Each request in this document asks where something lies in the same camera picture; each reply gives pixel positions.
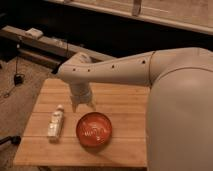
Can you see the clear plastic bottle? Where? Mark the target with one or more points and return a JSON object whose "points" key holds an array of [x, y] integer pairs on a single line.
{"points": [[55, 124]]}

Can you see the red ceramic bowl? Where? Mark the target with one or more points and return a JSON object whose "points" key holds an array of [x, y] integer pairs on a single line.
{"points": [[93, 129]]}

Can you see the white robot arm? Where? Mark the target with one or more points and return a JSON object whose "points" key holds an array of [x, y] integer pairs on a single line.
{"points": [[179, 119]]}

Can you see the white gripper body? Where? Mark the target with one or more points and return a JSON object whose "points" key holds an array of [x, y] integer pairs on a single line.
{"points": [[80, 93]]}

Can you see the small white box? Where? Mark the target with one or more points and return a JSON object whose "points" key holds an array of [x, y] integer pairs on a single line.
{"points": [[34, 33]]}

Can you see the long wooden beam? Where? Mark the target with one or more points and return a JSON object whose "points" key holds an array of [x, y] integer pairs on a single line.
{"points": [[49, 44]]}

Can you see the black power adapter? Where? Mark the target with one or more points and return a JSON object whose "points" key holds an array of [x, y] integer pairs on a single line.
{"points": [[18, 79]]}

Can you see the light wooden shelf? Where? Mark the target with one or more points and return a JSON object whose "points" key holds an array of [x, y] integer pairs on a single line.
{"points": [[193, 15]]}

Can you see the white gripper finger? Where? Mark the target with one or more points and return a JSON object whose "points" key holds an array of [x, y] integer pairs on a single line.
{"points": [[92, 106], [74, 108]]}

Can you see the wooden table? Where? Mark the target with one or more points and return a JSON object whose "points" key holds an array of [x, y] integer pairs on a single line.
{"points": [[125, 106]]}

